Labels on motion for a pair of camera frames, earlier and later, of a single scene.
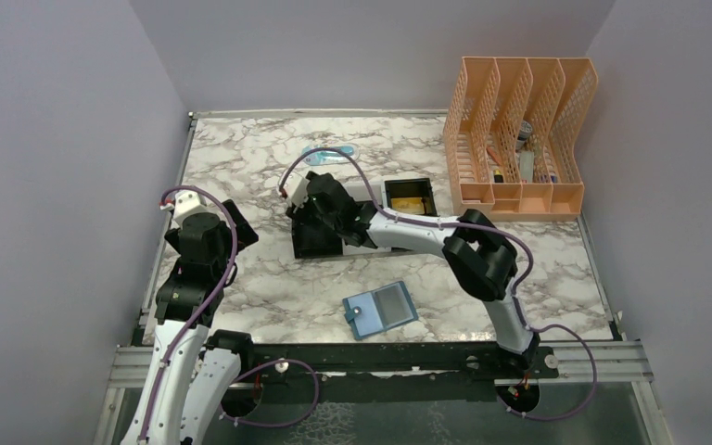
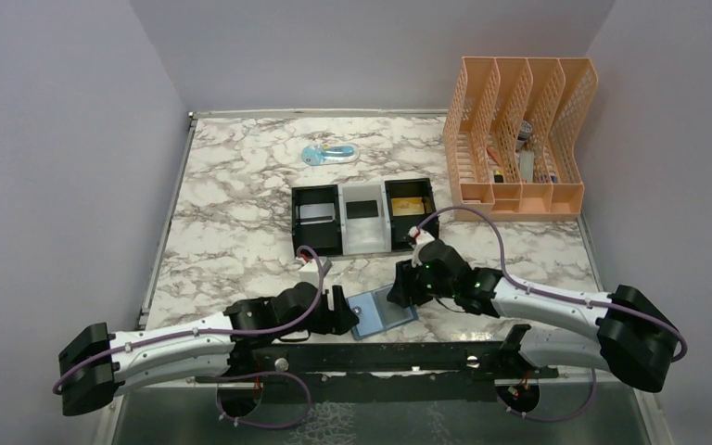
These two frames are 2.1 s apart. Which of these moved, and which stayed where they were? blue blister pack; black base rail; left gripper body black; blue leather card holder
Moved: left gripper body black
Stayed: black base rail; blue leather card holder; blue blister pack
